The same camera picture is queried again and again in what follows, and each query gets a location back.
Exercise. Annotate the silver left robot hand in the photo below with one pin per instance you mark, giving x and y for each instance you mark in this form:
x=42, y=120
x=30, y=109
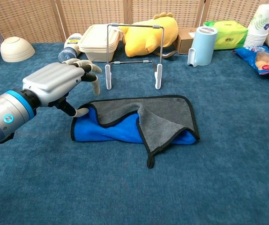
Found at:
x=50, y=82

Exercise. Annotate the blue and grey cloth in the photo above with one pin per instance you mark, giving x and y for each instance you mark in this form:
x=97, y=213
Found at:
x=115, y=131

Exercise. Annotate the mayonnaise squeeze bottle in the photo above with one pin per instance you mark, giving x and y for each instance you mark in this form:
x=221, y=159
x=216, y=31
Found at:
x=72, y=43

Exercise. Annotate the beige upturned bowl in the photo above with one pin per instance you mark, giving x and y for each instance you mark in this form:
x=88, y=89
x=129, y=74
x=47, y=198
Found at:
x=16, y=50

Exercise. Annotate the beige lidded lunch box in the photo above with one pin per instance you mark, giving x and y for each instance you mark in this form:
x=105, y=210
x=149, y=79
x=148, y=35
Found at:
x=94, y=44

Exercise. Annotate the woven folding screen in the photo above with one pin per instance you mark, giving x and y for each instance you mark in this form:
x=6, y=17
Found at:
x=90, y=14

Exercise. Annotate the yellow plush toy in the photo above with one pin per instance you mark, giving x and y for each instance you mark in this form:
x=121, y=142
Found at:
x=144, y=37

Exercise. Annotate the brown cardboard box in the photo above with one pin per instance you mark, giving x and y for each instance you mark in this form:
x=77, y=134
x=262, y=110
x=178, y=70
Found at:
x=183, y=43

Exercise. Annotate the light blue cylinder holder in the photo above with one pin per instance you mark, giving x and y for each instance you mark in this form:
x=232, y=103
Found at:
x=204, y=47

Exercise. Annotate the green tissue pack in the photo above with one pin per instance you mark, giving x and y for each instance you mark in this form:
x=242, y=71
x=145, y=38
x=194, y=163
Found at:
x=230, y=35

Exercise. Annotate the teal table cloth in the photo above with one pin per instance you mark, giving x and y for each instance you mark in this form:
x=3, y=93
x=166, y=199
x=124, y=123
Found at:
x=230, y=140

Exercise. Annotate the blue cookie snack bag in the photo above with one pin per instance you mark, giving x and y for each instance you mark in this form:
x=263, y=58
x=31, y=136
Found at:
x=258, y=58

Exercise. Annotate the stack of paper cups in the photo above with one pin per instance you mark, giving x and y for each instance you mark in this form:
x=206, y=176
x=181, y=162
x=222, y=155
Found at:
x=258, y=25

